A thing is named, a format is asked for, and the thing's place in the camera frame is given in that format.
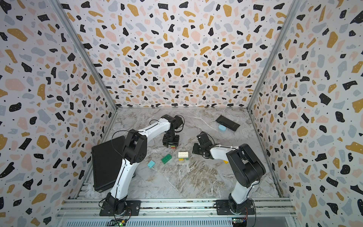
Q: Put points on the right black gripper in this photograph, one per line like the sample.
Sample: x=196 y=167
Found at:
x=194 y=148

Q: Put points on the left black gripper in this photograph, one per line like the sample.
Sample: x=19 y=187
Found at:
x=167 y=142

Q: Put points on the white long lego brick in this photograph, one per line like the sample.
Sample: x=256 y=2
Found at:
x=183 y=154

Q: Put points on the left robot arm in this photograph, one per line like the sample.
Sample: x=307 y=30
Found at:
x=134 y=151

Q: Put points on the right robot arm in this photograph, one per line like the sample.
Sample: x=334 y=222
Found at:
x=246 y=166

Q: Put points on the dark green long lego brick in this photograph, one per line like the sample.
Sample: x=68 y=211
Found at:
x=166 y=158

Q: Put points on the light blue lego brick left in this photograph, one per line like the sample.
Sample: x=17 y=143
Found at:
x=151 y=164

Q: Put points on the light blue round object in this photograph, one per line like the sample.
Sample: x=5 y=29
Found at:
x=222 y=128

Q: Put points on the black flat pouch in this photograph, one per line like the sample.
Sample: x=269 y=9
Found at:
x=227 y=123

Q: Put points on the black case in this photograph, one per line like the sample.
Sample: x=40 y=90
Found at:
x=107 y=163

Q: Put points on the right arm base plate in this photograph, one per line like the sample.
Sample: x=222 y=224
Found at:
x=229 y=207

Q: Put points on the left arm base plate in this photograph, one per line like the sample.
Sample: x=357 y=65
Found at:
x=121 y=209

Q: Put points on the aluminium front rail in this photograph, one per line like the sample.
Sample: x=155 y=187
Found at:
x=260 y=212

